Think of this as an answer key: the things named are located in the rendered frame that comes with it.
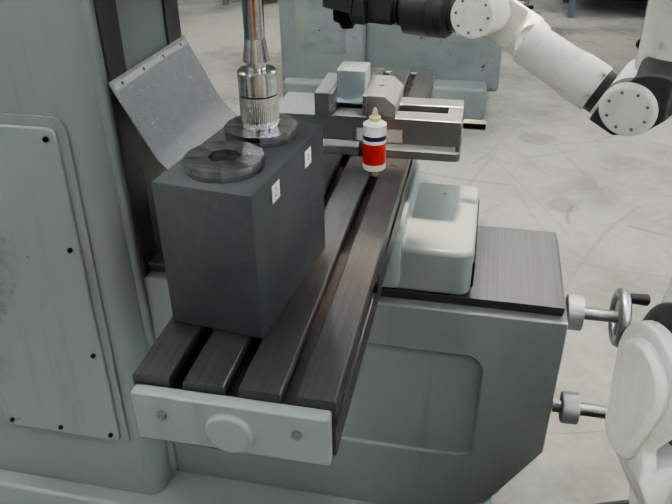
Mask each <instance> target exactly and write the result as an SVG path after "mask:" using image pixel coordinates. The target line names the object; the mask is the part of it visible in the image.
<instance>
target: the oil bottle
mask: <svg viewBox="0 0 672 504"><path fill-rule="evenodd" d="M386 129H387V123H386V122H385V121H383V120H381V116H380V115H378V111H377V108H373V112H372V115H370V116H369V120H366V121H364V122H363V168H364V169H365V170H366V171H369V172H379V171H382V170H384V169H385V163H386Z"/></svg>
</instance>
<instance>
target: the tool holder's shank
mask: <svg viewBox="0 0 672 504"><path fill-rule="evenodd" d="M241 3H242V16H243V30H244V48H243V62H244V63H247V69H248V70H249V71H263V70H265V69H266V68H267V67H266V62H269V61H270V58H269V53H268V48H267V44H266V39H265V26H264V10H263V0H241Z"/></svg>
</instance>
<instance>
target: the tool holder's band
mask: <svg viewBox="0 0 672 504"><path fill-rule="evenodd" d="M266 67H267V68H266V69H265V70H263V71H249V70H248V69H247V65H244V66H242V67H240V68H239V69H238V70H237V78H238V80H240V81H242V82H246V83H264V82H269V81H272V80H274V79H276V78H277V69H276V68H275V67H274V66H272V65H269V64H266Z"/></svg>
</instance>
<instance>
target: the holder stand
mask: <svg viewBox="0 0 672 504"><path fill-rule="evenodd" d="M279 118H280V125H279V126H278V127H277V128H276V129H273V130H270V131H264V132H253V131H248V130H245V129H244V128H242V126H241V115H239V116H237V117H235V118H233V119H231V120H229V121H227V123H226V124H225V125H224V127H223V128H222V129H220V130H219V131H218V132H216V133H215V134H214V135H212V136H211V137H210V138H208V139H207V140H206V141H204V142H203V143H202V144H201V145H199V146H197V147H195V148H193V149H191V150H189V151H188V152H187V153H186V154H185V155H184V157H183V158H182V159H181V160H180V161H178V162H177V163H176V164H174V165H173V166H172V167H170V168H169V169H168V170H166V171H165V172H164V173H162V174H161V175H160V176H159V177H157V178H156V179H155V180H153V181H152V190H153V196H154V202H155V208H156V215H157V221H158V227H159V233H160V240H161V246H162V252H163V258H164V264H165V271H166V277H167V283H168V289H169V296H170V302H171V308H172V314H173V319H174V320H175V321H180V322H184V323H189V324H194V325H199V326H203V327H208V328H213V329H217V330H222V331H227V332H232V333H236V334H241V335H246V336H250V337H255V338H263V337H264V336H265V334H266V333H267V331H268V330H269V329H270V327H271V326H272V324H273V323H274V321H275V320H276V318H277V317H278V315H279V314H280V313H281V311H282V310H283V308H284V307H285V305H286V304H287V302H288V301H289V300H290V298H291V297H292V295H293V294H294V292H295V291H296V289H297V288H298V287H299V285H300V284H301V282H302V281H303V279H304V278H305V276H306V275H307V274H308V272H309V271H310V269H311V268H312V266H313V265H314V263H315V262H316V261H317V259H318V258H319V256H320V255H321V253H322V252H323V250H324V249H325V221H324V172H323V127H322V125H321V124H313V123H305V122H296V120H295V119H294V118H292V117H290V116H288V115H284V114H279Z"/></svg>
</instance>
